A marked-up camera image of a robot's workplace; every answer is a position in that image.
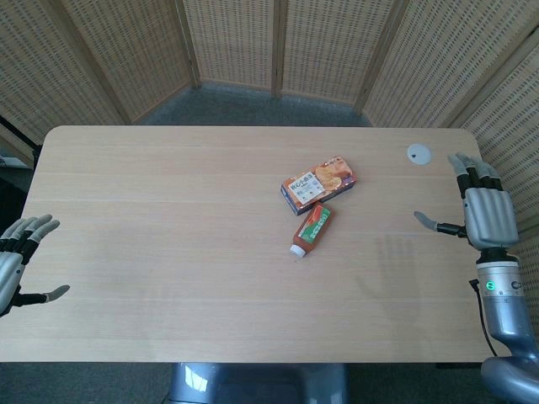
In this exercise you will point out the orange sauce bottle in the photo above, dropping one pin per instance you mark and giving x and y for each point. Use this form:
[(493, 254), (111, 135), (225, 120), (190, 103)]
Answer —
[(312, 229)]

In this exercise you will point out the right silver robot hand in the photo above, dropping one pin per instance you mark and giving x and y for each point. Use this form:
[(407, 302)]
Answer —
[(488, 216)]

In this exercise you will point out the orange blue cookie box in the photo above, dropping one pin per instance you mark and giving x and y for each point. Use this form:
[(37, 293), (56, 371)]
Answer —
[(319, 184)]

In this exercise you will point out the black stand pole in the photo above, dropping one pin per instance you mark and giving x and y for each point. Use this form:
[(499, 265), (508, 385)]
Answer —
[(19, 132)]

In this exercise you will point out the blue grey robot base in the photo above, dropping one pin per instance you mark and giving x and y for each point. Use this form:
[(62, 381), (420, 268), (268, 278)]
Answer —
[(257, 383)]

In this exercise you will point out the woven bamboo folding screen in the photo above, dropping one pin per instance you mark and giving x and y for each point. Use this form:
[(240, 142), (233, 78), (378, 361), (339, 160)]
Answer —
[(269, 54)]

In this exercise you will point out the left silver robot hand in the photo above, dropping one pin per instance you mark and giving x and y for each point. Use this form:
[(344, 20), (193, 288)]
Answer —
[(9, 269)]

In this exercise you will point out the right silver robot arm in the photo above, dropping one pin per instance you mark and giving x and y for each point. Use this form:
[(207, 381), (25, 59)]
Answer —
[(505, 303)]

